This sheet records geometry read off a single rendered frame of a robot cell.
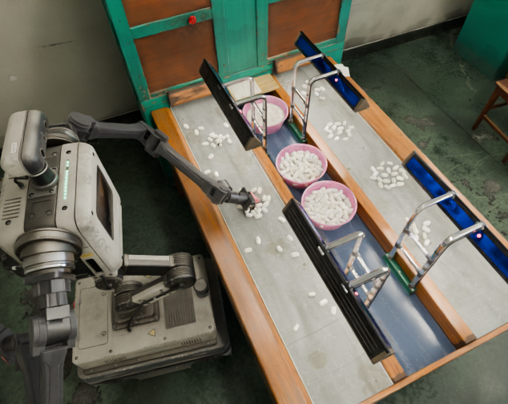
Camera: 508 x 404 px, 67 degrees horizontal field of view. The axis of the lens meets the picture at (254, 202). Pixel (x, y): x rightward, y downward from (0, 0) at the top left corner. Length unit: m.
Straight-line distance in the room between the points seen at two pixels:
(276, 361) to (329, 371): 0.20
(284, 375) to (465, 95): 3.08
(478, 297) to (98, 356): 1.67
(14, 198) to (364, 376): 1.31
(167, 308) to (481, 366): 1.74
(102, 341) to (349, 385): 1.12
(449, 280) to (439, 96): 2.32
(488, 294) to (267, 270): 0.92
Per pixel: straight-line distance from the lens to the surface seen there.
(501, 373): 2.67
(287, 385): 1.56
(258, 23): 2.35
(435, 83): 4.02
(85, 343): 2.06
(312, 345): 1.62
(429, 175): 1.67
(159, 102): 2.39
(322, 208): 1.90
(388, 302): 1.81
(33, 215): 1.19
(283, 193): 1.90
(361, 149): 2.18
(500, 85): 3.39
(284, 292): 1.68
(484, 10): 4.23
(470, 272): 1.93
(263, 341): 1.59
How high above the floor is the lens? 2.30
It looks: 55 degrees down
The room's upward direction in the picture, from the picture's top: 3 degrees counter-clockwise
